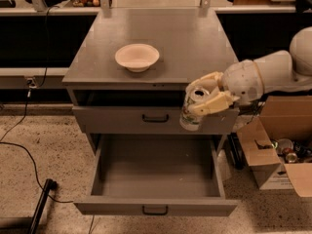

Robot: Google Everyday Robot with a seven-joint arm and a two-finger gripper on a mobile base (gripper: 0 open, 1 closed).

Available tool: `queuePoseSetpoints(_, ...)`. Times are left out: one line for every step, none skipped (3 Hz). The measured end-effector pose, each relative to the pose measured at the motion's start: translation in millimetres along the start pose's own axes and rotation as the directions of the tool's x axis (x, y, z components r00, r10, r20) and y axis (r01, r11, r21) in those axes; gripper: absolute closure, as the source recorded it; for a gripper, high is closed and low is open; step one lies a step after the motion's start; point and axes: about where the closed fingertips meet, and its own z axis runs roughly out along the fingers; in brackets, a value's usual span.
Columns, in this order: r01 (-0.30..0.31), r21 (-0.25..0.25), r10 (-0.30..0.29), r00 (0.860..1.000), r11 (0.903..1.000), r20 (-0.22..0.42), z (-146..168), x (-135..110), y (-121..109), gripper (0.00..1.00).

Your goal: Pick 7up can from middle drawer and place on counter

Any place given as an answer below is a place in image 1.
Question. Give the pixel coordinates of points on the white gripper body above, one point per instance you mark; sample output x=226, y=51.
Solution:
x=241, y=82

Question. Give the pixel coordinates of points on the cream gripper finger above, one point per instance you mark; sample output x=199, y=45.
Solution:
x=222, y=101
x=207, y=85

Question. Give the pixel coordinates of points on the white green 7up can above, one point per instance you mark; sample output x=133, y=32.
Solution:
x=190, y=120

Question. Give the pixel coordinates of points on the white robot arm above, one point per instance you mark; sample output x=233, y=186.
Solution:
x=287, y=71

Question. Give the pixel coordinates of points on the grey metal drawer cabinet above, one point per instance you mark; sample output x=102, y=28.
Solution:
x=191, y=43

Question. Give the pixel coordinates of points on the open grey lower drawer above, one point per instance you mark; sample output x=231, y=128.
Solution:
x=159, y=175

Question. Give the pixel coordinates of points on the closed grey upper drawer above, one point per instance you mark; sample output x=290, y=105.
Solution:
x=148, y=120

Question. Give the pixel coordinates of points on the open cardboard box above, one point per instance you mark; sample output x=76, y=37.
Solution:
x=280, y=118

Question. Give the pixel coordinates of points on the white paper bowl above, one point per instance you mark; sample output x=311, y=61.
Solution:
x=137, y=57

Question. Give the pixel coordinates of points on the cans inside cardboard box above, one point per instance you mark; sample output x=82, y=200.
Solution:
x=293, y=151

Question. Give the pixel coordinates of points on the black metal bar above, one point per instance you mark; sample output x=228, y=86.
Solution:
x=48, y=186

